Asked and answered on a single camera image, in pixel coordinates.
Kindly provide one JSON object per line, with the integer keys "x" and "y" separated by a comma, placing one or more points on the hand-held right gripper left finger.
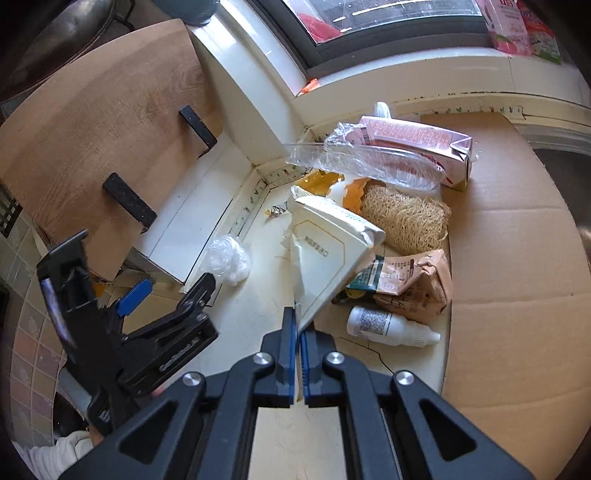
{"x": 288, "y": 360}

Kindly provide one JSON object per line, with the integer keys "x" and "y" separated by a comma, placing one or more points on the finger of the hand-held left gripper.
{"x": 198, "y": 295}
{"x": 134, "y": 295}

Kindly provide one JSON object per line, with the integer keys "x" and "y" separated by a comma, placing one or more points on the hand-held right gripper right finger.
{"x": 303, "y": 364}

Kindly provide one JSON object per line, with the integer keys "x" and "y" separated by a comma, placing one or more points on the clear plastic film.
{"x": 226, "y": 261}

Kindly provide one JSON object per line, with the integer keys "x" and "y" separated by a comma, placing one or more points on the small white bottle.
{"x": 378, "y": 323}

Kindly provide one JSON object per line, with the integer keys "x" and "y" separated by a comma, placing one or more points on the white paper box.
{"x": 323, "y": 258}

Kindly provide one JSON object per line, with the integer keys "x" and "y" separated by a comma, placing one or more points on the small foil scrap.
{"x": 277, "y": 211}

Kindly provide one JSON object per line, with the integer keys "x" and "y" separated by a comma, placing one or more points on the brown paper packet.
{"x": 415, "y": 286}

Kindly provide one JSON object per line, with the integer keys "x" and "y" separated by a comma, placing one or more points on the yellow plastic wrapper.
{"x": 323, "y": 182}

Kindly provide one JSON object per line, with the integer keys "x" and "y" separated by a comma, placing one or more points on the loofah sponge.
{"x": 401, "y": 217}

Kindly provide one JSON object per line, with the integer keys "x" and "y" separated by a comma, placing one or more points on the clear plastic wrapper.
{"x": 351, "y": 157}

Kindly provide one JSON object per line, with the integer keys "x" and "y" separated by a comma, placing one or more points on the pink drink carton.
{"x": 415, "y": 134}

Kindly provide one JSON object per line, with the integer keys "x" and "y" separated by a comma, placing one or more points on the person's left forearm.
{"x": 51, "y": 454}

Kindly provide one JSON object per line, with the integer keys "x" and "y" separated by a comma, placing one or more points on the white cutting board rack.
{"x": 194, "y": 207}

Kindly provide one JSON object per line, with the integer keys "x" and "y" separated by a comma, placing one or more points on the wooden cutting board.
{"x": 92, "y": 115}

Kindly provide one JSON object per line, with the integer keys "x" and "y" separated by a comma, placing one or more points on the cardboard sheet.
{"x": 508, "y": 277}

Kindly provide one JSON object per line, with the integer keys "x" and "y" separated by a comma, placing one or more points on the small orange scrap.
{"x": 308, "y": 86}

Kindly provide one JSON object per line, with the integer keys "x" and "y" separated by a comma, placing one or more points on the blue utensil holder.
{"x": 194, "y": 9}

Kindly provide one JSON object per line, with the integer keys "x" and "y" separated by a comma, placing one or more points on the red cloth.
{"x": 318, "y": 27}

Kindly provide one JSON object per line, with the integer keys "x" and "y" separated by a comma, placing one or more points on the dark framed window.
{"x": 369, "y": 50}

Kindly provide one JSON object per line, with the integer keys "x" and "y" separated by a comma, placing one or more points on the pink detergent bottle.
{"x": 505, "y": 27}

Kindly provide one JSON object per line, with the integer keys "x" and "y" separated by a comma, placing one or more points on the red spray bottle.
{"x": 547, "y": 41}

